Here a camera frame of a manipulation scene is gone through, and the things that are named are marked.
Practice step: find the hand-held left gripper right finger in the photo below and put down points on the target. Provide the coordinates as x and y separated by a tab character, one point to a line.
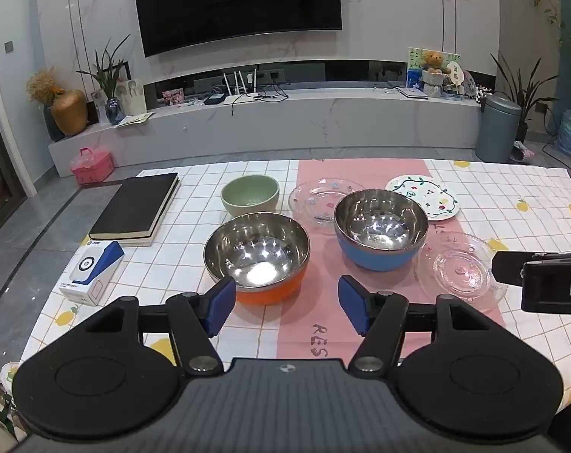
354	304

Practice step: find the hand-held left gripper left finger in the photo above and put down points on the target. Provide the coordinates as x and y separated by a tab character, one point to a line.
219	306

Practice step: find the blue steel bowl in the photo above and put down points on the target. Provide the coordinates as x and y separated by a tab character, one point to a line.
380	257

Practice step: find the orange steel bowl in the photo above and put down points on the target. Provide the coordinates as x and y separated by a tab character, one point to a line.
257	250

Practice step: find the clear glass plate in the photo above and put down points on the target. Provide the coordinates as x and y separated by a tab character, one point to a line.
460	269
314	200

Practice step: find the green ceramic bowl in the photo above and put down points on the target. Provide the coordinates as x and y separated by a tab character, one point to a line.
247	193

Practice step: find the checked lemon tablecloth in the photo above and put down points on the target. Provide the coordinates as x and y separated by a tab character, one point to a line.
502	207

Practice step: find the thin pale book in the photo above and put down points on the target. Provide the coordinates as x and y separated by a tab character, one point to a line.
139	243

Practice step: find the white painted plate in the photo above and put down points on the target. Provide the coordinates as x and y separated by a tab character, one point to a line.
422	196

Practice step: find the black notebook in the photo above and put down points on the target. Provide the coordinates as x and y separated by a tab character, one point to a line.
134	205

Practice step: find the white and blue box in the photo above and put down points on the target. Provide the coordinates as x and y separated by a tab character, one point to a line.
87	273

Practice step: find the grey trash bin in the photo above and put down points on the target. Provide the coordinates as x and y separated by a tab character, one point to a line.
498	127

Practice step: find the grey marble television bench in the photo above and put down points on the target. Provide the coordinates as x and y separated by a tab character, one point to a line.
314	127

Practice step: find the pink carry case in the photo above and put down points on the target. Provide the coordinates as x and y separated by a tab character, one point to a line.
92	167

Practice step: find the tall potted plant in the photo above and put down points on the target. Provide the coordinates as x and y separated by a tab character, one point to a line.
521	89

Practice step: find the loose papers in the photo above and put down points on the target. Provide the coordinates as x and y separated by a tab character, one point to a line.
134	120

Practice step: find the small black box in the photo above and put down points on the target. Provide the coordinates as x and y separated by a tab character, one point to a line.
214	99

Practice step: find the white router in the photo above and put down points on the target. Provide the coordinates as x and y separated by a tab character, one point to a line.
240	98

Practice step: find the grey tablet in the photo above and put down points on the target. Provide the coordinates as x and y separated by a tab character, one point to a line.
412	93

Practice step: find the blue glass vase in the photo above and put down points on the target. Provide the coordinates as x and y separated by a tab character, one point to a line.
114	111

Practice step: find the drawing card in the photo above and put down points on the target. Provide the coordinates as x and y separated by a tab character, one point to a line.
132	96

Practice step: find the white pot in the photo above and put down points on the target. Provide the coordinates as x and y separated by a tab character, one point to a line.
432	86

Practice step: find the round paper fan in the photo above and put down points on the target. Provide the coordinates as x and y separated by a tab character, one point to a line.
454	75

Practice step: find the dark blue vase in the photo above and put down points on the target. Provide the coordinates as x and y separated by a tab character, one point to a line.
52	128

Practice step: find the gold vase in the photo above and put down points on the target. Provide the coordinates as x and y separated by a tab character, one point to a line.
68	113

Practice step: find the brown teddy bear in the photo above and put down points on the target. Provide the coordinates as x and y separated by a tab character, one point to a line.
432	61

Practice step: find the colourful painting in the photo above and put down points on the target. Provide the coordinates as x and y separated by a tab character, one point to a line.
415	56

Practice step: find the long-leaf plant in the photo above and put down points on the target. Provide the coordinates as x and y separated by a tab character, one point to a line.
107	73

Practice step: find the dried yellow flowers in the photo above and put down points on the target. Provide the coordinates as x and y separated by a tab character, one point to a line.
42	85

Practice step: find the black flat television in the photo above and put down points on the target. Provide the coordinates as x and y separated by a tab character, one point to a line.
238	4

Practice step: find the pink photo frame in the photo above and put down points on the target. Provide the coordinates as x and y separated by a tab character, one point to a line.
173	96

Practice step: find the wall switch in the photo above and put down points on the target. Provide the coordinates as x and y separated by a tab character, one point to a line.
9	47

